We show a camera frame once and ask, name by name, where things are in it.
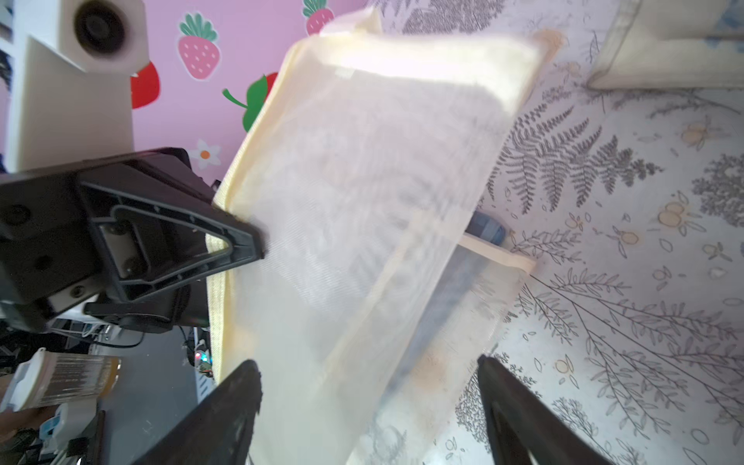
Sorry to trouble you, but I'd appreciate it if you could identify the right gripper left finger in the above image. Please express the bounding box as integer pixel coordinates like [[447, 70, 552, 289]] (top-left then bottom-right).
[[135, 360, 263, 465]]

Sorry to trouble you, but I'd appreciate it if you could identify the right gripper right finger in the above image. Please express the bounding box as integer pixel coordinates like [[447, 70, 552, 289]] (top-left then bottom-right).
[[477, 355, 608, 465]]

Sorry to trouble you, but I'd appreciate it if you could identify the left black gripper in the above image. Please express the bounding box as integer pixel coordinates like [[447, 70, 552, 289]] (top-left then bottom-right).
[[1, 147, 265, 333]]

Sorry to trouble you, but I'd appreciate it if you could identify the blue grey pouch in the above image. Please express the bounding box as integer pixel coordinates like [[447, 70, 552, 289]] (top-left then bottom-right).
[[466, 211, 508, 246]]

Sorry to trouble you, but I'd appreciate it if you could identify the cream canvas tote bag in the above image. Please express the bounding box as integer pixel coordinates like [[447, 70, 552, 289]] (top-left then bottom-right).
[[587, 0, 743, 90]]

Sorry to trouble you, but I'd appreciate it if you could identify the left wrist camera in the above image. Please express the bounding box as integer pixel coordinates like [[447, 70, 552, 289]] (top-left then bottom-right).
[[1, 1, 149, 172]]

